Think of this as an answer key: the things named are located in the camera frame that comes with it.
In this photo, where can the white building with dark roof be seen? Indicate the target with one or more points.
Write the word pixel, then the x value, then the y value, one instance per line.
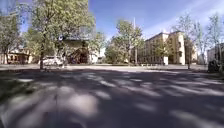
pixel 78 50

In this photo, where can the yellow multi-storey building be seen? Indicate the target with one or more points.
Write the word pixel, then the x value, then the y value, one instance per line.
pixel 166 48

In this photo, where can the thin-trunked tree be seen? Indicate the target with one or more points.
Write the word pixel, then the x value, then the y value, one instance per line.
pixel 216 31
pixel 188 50

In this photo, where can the dark bush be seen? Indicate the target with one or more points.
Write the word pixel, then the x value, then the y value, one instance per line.
pixel 214 66

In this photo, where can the white car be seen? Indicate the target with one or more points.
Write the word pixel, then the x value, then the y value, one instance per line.
pixel 51 61

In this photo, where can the low beige building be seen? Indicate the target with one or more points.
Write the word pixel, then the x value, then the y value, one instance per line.
pixel 16 57

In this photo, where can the large green leafy tree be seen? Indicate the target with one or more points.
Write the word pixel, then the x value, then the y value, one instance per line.
pixel 50 23

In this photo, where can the pale pole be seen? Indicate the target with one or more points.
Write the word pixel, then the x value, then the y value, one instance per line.
pixel 135 33

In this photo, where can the grey asphalt road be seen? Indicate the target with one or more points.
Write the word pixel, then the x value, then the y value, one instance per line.
pixel 126 96

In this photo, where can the round green tree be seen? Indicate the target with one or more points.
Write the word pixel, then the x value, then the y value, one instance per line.
pixel 125 43

